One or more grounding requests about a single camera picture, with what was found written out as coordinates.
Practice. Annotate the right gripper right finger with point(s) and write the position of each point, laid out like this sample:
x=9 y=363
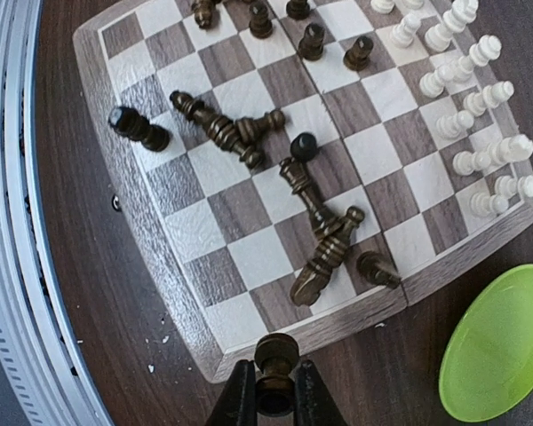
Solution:
x=314 y=405

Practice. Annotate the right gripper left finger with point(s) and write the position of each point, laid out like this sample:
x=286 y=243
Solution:
x=237 y=402

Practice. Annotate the dark rook chess piece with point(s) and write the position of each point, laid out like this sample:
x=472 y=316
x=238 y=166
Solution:
x=276 y=356

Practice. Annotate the wooden chess board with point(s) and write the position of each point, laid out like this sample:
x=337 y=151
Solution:
x=267 y=193

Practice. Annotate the dark knight chess piece lying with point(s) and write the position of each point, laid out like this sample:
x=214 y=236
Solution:
x=378 y=270

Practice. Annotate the dark queen chess piece lying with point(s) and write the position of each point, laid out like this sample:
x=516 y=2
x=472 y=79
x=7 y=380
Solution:
x=217 y=127

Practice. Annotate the white chess pieces row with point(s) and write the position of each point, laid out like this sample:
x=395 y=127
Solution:
x=517 y=148

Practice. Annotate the green plate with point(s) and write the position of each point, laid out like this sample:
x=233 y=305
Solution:
x=487 y=367

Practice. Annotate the dark pawn standing centre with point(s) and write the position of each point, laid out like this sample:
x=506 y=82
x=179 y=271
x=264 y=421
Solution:
x=304 y=147

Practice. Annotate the dark pawn lying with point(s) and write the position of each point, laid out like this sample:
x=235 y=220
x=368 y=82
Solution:
x=251 y=129

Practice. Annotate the front aluminium rail base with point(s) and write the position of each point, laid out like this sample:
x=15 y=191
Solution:
x=38 y=349

